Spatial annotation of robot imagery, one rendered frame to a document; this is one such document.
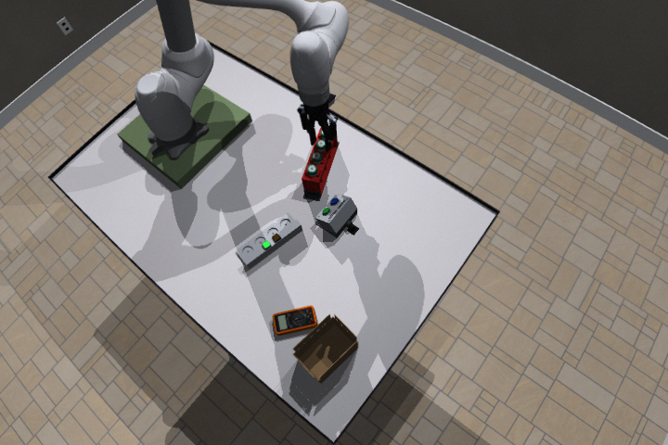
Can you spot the orange digital multimeter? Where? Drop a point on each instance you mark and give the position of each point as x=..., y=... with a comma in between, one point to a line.
x=296, y=320

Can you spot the white key panel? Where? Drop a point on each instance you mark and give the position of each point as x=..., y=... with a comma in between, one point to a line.
x=337, y=214

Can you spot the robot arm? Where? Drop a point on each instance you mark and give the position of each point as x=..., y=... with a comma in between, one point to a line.
x=165, y=98

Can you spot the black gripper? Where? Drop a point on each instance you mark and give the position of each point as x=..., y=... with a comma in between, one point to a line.
x=320, y=114

